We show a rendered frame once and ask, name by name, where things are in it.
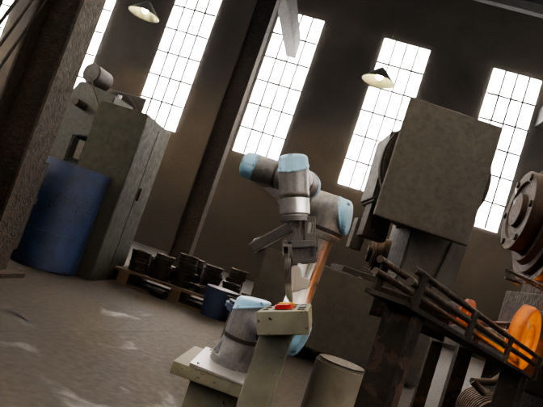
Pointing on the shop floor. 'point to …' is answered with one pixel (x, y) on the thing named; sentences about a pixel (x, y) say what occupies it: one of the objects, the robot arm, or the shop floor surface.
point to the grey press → (426, 197)
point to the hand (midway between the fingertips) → (288, 298)
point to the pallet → (176, 276)
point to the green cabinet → (119, 183)
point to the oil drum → (61, 218)
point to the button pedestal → (271, 352)
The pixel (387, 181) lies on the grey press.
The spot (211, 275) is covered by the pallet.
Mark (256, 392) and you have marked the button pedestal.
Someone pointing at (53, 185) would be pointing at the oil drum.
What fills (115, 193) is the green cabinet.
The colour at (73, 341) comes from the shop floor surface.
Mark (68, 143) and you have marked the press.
